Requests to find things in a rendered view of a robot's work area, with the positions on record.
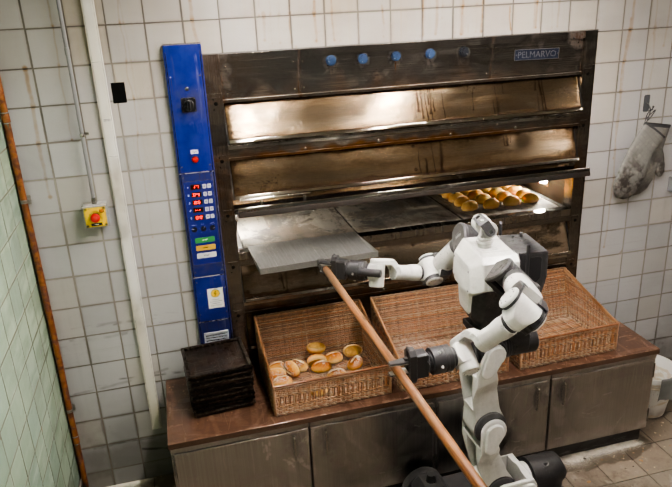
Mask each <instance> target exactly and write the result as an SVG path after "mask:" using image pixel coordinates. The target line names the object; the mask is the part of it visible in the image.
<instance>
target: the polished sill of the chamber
mask: <svg viewBox="0 0 672 487"><path fill-rule="evenodd" d="M570 211H571V209H570V208H568V207H566V206H559V207H551V208H544V209H536V210H529V211H521V212H514V213H506V214H498V215H491V216H487V217H488V218H489V219H490V220H491V221H492V222H493V223H494V224H496V225H499V221H502V225H504V224H511V223H519V222H526V221H533V220H541V219H548V218H556V217H563V216H570ZM471 220H472V218H468V219H461V220H453V221H445V222H438V223H430V224H423V225H415V226H407V227H400V228H392V229H385V230H377V231H370V232H362V233H357V234H358V235H359V236H361V237H362V238H363V239H364V240H365V241H367V242H368V243H372V242H379V241H387V240H394V239H401V238H409V237H416V236H423V235H431V234H438V233H445V232H453V229H454V227H455V226H456V225H457V224H458V223H459V222H462V223H465V224H468V225H471ZM238 253H239V260H247V259H253V257H252V255H251V253H250V251H249V249H248V248H241V249H238Z"/></svg>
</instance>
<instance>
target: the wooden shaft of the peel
mask: <svg viewBox="0 0 672 487"><path fill-rule="evenodd" d="M323 272H324V273H325V275H326V276H327V278H328V279H329V281H330V282H331V283H332V285H333V286H334V288H335V289H336V291H337V292H338V294H339V295H340V296H341V298H342V299H343V301H344V302H345V304H346V305H347V307H348V308H349V309H350V311H351V312H352V314H353V315H354V317H355V318H356V320H357V321H358V322H359V324H360V325H361V327H362V328H363V330H364V331H365V332H366V334H367V335H368V337H369V338H370V340H371V341H372V343H373V344H374V345H375V347H376V348H377V350H378V351H379V353H380V354H381V356H382V357H383V358H384V360H385V361H386V363H387V364H388V362H389V361H393V360H396V359H395V358H394V357H393V355H392V354H391V353H390V351H389V350H388V348H387V347H386V346H385V344H384V343H383V341H382V340H381V339H380V337H379V336H378V335H377V333H376V332H375V330H374V329H373V328H372V326H371V325H370V324H369V322H368V321H367V319H366V318H365V317H364V315H363V314H362V313H361V311H360V310H359V308H358V307H357V306H356V304H355V303H354V302H353V300H352V299H351V297H350V296H349V295H348V293H347V292H346V291H345V289H344V288H343V286H342V285H341V284H340V282H339V281H338V279H337V278H336V277H335V275H334V274H333V273H332V271H331V270H330V268H329V267H328V266H325V267H324V268H323ZM388 366H389V364H388ZM389 367H390V366H389ZM390 369H391V370H392V371H393V373H394V374H395V376H396V377H397V379H398V380H399V381H400V383H401V384H402V386H403V387H404V389H405V390H406V392H407V393H408V394H409V396H410V397H411V399H412V400H413V402H414V403H415V405H416V406H417V407H418V409H419V410H420V412H421V413H422V415H423V416H424V418H425V419H426V420H427V422H428V423H429V425H430V426H431V428H432V429H433V431H434V432H435V433H436V435H437V436H438V438H439V439H440V441H441V442H442V443H443V445H444V446H445V448H446V449H447V451H448V452H449V454H450V455H451V456H452V458H453V459H454V461H455V462H456V464H457V465H458V467H459V468H460V469H461V471H462V472H463V474H464V475H465V477H466V478H467V480H468V481H469V482H470V484H471V485H472V487H488V486H487V485H486V483H485V482H484V481H483V479H482V478H481V477H480V475H479V474H478V472H477V471H476V470H475V468H474V467H473V466H472V464H471V463H470V461H469V460H468V459H467V457H466V456H465V455H464V453H463V452H462V450H461V449H460V448H459V446H458V445H457V443H456V442H455V441H454V439H453V438H452V437H451V435H450V434H449V432H448V431H447V430H446V428H445V427H444V426H443V424H442V423H441V421H440V420H439V419H438V417H437V416H436V415H435V413H434V412H433V410H432V409H431V408H430V406H429V405H428V404H427V402H426V401H425V399H424V398H423V397H422V395H421V394H420V392H419V391H418V390H417V388H416V387H415V386H414V384H413V383H412V381H411V380H410V379H409V377H408V376H407V375H406V373H405V372H404V370H403V369H402V368H401V366H394V367H390Z"/></svg>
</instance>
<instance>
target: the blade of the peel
mask: <svg viewBox="0 0 672 487"><path fill-rule="evenodd" d="M248 249H249V251H250V253H251V255H252V257H253V260H254V262H255V264H256V266H257V268H258V271H259V273H260V275H262V274H269V273H276V272H282V271H289V270H295V269H302V268H308V267H315V266H317V259H322V258H324V259H325V261H331V257H332V255H333V254H335V255H339V256H340V258H345V259H348V261H350V260H360V259H367V258H373V257H379V256H378V250H376V249H375V248H374V247H373V246H371V245H370V244H369V243H368V242H367V241H365V240H364V239H363V238H362V237H361V236H359V235H358V234H357V233H356V232H355V231H354V232H346V233H339V234H332V235H325V236H318V237H311V238H304V239H297V240H290V241H283V242H276V243H269V244H262V245H255V246H248Z"/></svg>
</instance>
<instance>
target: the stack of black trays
mask: <svg viewBox="0 0 672 487"><path fill-rule="evenodd" d="M180 350H181V354H182V358H183V363H184V366H183V368H184V372H185V377H186V382H187V383H186V384H187V388H188V392H189V397H190V402H191V407H192V409H193V413H194V417H195V416H196V417H197V418H201V417H205V416H209V415H213V414H218V413H222V412H226V411H230V410H235V409H239V408H243V407H248V406H252V405H254V403H255V402H256V401H255V396H254V394H255V391H254V387H253V385H254V382H253V380H254V378H253V376H254V374H253V371H254V370H253V368H252V367H253V365H252V363H251V361H250V358H249V356H248V354H247V351H246V349H245V347H244V345H243V342H242V340H241V338H240V337H235V338H230V339H225V340H220V341H215V342H210V343H205V344H200V345H195V346H190V347H185V348H180Z"/></svg>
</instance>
